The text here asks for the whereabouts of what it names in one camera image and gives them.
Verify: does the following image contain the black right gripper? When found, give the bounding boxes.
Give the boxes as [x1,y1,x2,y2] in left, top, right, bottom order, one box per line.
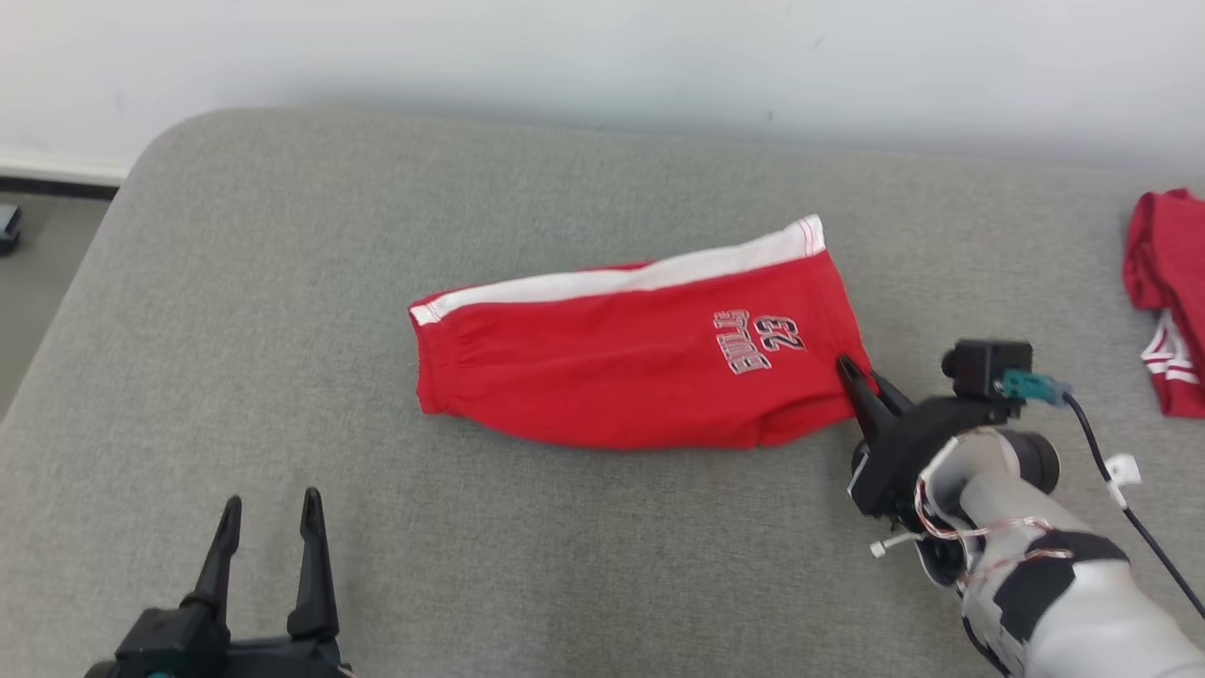
[835,353,1001,521]

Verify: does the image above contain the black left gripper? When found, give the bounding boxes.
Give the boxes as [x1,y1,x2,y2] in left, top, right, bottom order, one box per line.
[83,487,351,678]

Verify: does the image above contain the red shorts white side stripe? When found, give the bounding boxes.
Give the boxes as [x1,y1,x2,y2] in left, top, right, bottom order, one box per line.
[407,214,878,452]

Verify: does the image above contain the red basketball jersey number 23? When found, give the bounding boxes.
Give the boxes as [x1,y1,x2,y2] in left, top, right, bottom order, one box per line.
[1121,188,1205,420]

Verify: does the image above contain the white skirting board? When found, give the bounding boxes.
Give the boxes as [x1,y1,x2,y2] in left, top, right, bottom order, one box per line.
[0,149,133,187]

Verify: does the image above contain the thin red white wires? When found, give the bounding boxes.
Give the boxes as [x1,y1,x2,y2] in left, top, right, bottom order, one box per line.
[869,469,1076,587]

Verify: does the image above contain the white cable tag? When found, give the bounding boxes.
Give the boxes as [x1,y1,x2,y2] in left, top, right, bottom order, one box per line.
[1102,453,1143,510]

